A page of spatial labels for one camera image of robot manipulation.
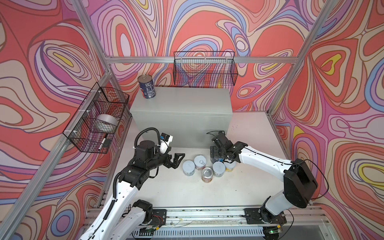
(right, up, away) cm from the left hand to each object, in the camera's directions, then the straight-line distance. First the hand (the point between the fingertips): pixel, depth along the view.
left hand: (178, 151), depth 72 cm
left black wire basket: (-44, +12, +3) cm, 46 cm away
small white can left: (+5, -12, +12) cm, 18 cm away
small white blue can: (+22, -12, +12) cm, 28 cm away
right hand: (+23, -4, +15) cm, 28 cm away
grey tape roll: (-36, +13, 0) cm, 38 cm away
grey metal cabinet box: (+5, +20, +33) cm, 39 cm away
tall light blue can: (+22, -7, +12) cm, 26 cm away
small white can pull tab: (+11, -9, +14) cm, 20 cm away
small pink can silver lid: (+15, -16, +13) cm, 26 cm away
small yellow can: (+28, -11, +13) cm, 33 cm away
